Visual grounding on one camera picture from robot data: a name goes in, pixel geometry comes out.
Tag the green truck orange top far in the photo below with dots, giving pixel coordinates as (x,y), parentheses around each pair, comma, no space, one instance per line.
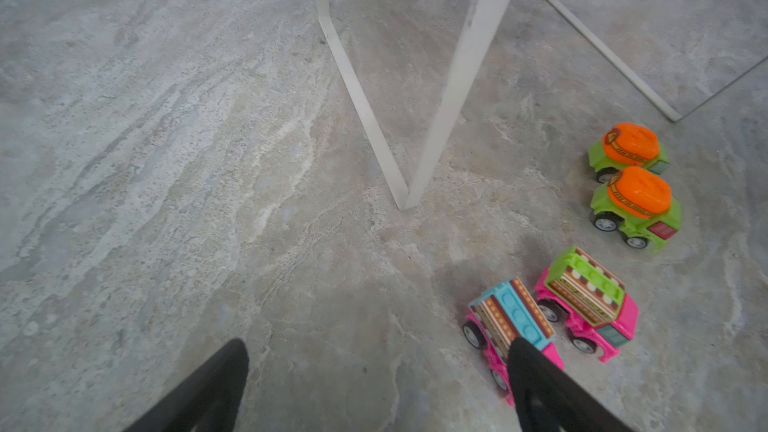
(627,144)

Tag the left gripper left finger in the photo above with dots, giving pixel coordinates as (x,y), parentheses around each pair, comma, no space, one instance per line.
(207,400)

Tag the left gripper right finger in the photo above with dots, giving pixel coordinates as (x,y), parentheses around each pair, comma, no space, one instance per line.
(546,399)

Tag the green truck orange top near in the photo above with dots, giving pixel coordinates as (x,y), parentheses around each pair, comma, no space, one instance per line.
(639,205)

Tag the pink truck green top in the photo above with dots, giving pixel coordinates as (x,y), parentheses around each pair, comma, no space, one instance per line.
(592,302)

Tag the green truck orange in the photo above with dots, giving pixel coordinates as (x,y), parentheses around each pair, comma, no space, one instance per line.
(639,205)
(627,144)

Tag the wooden two-tier shelf white frame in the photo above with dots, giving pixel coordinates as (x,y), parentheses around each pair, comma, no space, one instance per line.
(559,72)

